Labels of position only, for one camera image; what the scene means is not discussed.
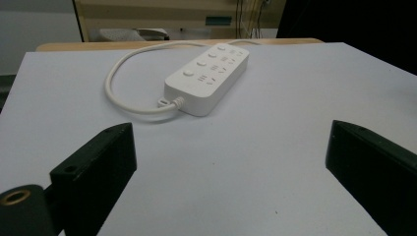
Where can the dark curtain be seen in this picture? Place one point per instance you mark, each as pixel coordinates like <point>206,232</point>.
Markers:
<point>354,26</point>

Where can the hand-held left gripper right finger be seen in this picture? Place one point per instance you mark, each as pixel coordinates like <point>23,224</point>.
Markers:
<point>377,170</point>

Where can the white sheet table cover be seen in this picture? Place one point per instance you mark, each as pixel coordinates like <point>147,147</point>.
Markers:
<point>229,164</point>

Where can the beige cabinet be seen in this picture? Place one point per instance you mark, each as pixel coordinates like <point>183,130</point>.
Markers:
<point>170,19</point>

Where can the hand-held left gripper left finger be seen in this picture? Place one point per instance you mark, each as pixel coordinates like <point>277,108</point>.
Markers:
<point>95,177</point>

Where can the white power strip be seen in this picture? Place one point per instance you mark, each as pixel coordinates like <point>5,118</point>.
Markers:
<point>209,78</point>

